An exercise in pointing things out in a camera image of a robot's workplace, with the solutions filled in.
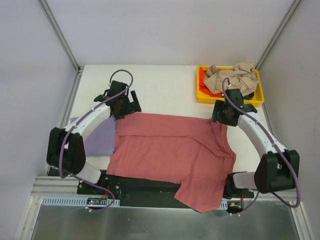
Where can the folded lavender t shirt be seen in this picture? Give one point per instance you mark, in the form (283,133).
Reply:
(101,142)

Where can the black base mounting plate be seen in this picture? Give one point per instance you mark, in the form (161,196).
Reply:
(136,192)

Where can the aluminium corner post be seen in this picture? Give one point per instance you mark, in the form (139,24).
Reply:
(59,34)
(278,32)

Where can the right white cable duct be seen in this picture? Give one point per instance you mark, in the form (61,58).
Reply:
(223,205)

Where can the aluminium front frame rail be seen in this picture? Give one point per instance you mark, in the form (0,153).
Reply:
(56,186)

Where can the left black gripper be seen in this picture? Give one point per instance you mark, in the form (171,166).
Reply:
(130,106)

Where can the pink red t shirt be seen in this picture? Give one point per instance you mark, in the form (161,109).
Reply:
(189,151)

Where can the left aluminium corner post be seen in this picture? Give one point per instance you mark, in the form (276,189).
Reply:
(59,34)

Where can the orange t shirt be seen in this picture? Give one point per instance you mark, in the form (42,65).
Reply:
(203,88)

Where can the beige crumpled t shirt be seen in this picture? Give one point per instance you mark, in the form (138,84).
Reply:
(241,76)

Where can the left white cable duct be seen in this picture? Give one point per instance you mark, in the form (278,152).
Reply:
(68,201)

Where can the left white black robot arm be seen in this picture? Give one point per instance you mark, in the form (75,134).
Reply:
(66,146)

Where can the yellow plastic bin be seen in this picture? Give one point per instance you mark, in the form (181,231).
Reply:
(202,97)

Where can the white cable duct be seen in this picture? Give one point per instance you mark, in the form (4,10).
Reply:
(223,205)
(68,201)

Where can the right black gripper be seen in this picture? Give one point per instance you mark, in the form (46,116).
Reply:
(222,118)

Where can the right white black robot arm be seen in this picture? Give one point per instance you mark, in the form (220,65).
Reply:
(278,167)

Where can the green t shirt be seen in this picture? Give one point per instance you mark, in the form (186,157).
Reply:
(249,96)

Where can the right aluminium corner post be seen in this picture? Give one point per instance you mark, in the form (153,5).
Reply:
(278,32)

